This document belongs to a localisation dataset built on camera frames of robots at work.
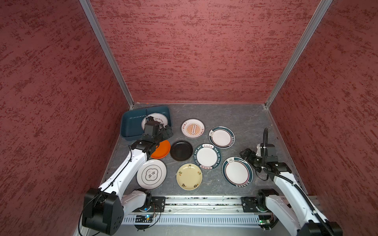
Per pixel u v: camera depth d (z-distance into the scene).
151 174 0.84
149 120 0.72
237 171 0.86
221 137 1.01
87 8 0.71
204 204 0.76
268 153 0.64
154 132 0.64
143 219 0.71
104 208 0.38
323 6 0.71
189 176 0.83
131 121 1.06
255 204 0.73
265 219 0.71
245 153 0.76
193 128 1.05
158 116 1.11
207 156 0.92
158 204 0.75
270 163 0.60
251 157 0.74
